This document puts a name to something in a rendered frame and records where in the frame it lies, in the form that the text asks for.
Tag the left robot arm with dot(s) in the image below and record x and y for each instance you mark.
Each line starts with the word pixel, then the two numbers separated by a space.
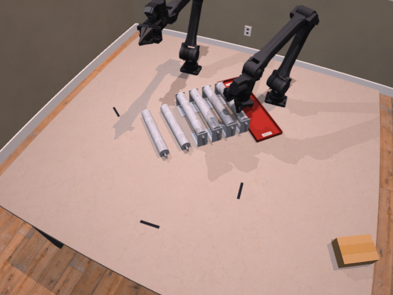
pixel 303 20

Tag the red scrap tray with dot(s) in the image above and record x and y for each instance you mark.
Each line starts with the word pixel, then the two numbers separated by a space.
pixel 262 125

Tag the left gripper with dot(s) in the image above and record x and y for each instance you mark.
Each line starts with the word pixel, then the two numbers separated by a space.
pixel 241 105

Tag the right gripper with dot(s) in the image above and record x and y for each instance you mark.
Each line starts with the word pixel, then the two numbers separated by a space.
pixel 149 34

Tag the brown cardboard box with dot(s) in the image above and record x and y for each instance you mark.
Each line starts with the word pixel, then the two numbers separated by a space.
pixel 354 250

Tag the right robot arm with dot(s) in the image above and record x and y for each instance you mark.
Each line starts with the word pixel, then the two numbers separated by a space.
pixel 160 14

